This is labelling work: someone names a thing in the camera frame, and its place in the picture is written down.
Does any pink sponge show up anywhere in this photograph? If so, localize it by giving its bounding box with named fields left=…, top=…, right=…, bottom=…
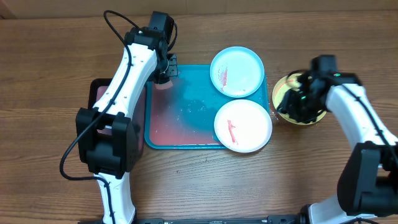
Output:
left=155, top=80, right=173, bottom=90

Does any yellow plate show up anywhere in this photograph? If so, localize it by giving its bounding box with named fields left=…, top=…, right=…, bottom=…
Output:
left=272, top=70, right=326, bottom=125

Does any white plate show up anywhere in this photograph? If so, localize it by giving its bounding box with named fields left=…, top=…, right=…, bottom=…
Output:
left=214, top=100, right=272, bottom=153

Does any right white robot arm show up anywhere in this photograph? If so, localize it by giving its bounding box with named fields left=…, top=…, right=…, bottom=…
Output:
left=277, top=70, right=397, bottom=223

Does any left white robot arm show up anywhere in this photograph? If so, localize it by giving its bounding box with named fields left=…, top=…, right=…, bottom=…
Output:
left=73, top=24, right=178, bottom=223

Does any teal serving tray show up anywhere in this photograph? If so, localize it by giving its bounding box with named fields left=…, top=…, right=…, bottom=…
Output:
left=144, top=64, right=270, bottom=150

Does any dark rectangular sponge tray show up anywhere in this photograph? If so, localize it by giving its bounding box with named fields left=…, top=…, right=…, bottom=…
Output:
left=88, top=78, right=147, bottom=157

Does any light blue plate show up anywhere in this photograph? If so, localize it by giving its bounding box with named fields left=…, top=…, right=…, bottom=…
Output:
left=210, top=46, right=265, bottom=98

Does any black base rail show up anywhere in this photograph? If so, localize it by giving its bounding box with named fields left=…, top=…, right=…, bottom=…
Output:
left=77, top=213, right=312, bottom=224

